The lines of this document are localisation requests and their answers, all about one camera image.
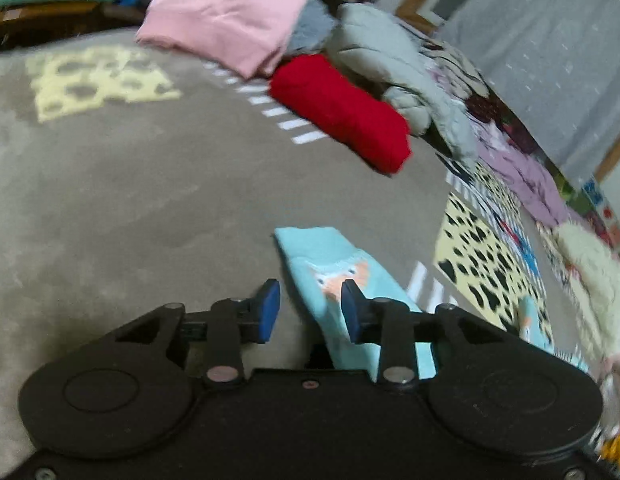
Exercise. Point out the light blue printed pants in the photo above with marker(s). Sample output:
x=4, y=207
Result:
x=315, y=255

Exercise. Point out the red folded cloth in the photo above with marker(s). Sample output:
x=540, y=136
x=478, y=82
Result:
x=340, y=105

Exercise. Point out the dark wooden furniture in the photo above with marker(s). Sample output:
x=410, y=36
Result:
x=45, y=22

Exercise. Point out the yellow garment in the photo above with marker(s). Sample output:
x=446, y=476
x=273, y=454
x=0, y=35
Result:
x=617, y=452

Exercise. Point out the grey curtain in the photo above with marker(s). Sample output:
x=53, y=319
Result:
x=549, y=50

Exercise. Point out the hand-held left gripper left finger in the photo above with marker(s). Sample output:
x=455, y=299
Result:
x=270, y=310

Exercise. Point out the white fluffy garment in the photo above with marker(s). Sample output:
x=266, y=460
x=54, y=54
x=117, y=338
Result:
x=597, y=280

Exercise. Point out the pink folded cloth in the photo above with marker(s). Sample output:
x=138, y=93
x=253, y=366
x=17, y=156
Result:
x=225, y=10

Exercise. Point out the dark patterned clothes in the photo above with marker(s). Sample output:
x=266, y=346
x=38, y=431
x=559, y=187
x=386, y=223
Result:
x=489, y=105

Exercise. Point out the purple garment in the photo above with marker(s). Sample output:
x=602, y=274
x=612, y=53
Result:
x=529, y=180

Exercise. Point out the grey padded jacket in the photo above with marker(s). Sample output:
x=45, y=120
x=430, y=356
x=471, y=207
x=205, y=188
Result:
x=384, y=50

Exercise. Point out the grey-blue fuzzy cloth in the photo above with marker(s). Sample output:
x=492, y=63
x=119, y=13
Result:
x=310, y=27

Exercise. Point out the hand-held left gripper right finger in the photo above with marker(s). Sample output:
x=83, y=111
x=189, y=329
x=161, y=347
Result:
x=350, y=310

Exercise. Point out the printed cartoon blanket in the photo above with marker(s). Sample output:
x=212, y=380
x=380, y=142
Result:
x=140, y=170

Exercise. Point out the colourful printed mat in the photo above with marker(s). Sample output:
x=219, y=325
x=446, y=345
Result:
x=597, y=207

